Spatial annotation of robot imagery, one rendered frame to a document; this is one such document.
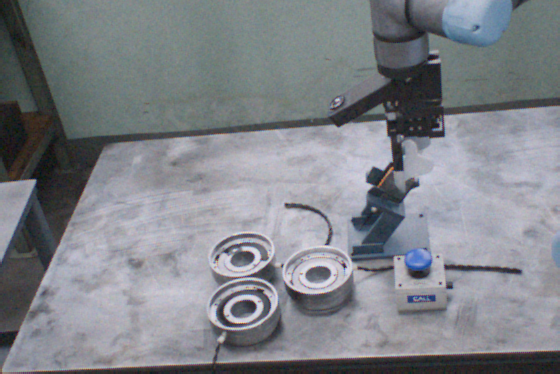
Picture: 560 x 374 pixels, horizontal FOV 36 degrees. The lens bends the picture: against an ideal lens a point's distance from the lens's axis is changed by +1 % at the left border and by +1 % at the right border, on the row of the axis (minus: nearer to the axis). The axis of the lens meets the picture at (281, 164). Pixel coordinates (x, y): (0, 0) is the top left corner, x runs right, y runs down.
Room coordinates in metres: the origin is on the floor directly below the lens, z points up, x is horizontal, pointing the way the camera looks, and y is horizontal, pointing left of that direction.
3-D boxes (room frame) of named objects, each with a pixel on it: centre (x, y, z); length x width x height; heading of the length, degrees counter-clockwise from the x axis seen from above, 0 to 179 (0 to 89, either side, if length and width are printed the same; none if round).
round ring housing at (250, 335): (0.91, 0.09, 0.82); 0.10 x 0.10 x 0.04
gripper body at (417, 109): (1.04, -0.20, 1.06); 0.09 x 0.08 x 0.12; 80
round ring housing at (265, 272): (1.02, 0.09, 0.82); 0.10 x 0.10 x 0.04
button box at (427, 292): (0.90, -0.17, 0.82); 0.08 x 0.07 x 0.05; 79
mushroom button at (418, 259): (0.91, -0.17, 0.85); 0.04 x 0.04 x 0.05
